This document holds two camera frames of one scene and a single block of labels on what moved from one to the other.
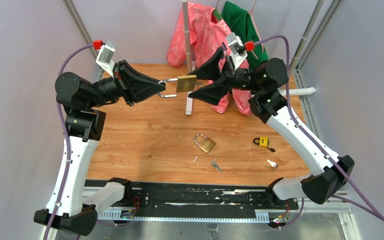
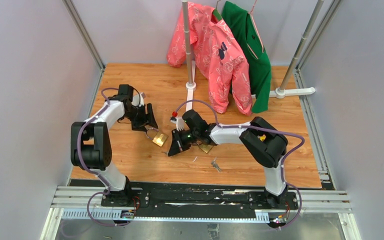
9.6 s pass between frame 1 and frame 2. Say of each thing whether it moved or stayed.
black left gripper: moved
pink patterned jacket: stayed
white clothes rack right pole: stayed
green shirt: stayed
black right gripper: moved
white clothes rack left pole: stayed
